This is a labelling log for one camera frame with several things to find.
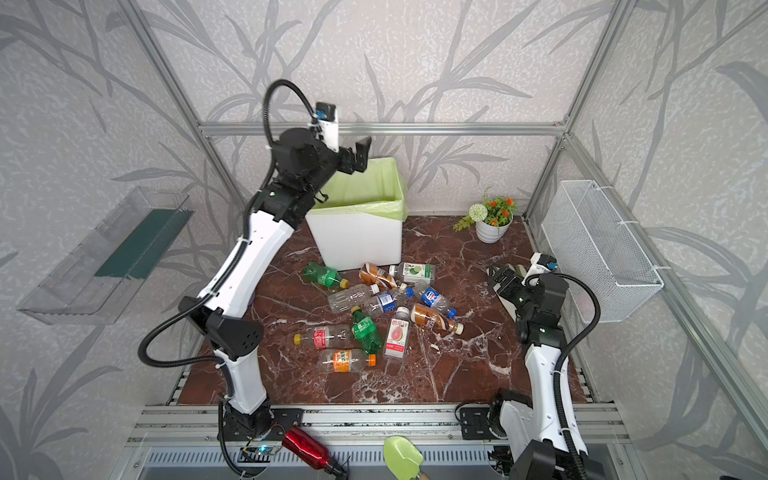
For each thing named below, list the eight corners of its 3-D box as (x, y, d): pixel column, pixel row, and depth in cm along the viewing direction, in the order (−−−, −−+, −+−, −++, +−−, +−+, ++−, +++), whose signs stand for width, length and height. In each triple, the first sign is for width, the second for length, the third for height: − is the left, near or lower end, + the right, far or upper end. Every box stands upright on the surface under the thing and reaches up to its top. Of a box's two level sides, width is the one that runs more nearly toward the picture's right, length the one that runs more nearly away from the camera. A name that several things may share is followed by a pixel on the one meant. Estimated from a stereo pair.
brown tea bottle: (408, 322, 93) (408, 314, 89) (413, 310, 96) (413, 302, 91) (459, 341, 89) (462, 334, 85) (463, 328, 92) (465, 320, 87)
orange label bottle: (318, 374, 83) (313, 368, 79) (322, 352, 87) (318, 345, 83) (375, 374, 83) (373, 368, 79) (376, 352, 87) (375, 345, 83)
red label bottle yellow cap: (297, 350, 88) (291, 343, 83) (301, 334, 91) (296, 325, 87) (351, 350, 88) (348, 343, 83) (353, 334, 91) (350, 325, 87)
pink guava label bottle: (384, 357, 87) (383, 352, 83) (392, 312, 96) (391, 305, 92) (405, 360, 86) (405, 354, 82) (410, 314, 95) (411, 307, 92)
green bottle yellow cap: (303, 279, 103) (300, 272, 100) (312, 266, 106) (309, 259, 103) (342, 294, 99) (340, 288, 96) (351, 281, 102) (349, 274, 99)
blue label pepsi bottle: (412, 293, 99) (412, 287, 95) (420, 286, 101) (420, 279, 97) (449, 323, 92) (451, 317, 89) (457, 315, 94) (459, 308, 90)
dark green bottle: (368, 358, 86) (367, 354, 83) (344, 318, 94) (342, 313, 91) (387, 345, 88) (387, 341, 85) (362, 307, 96) (360, 302, 93)
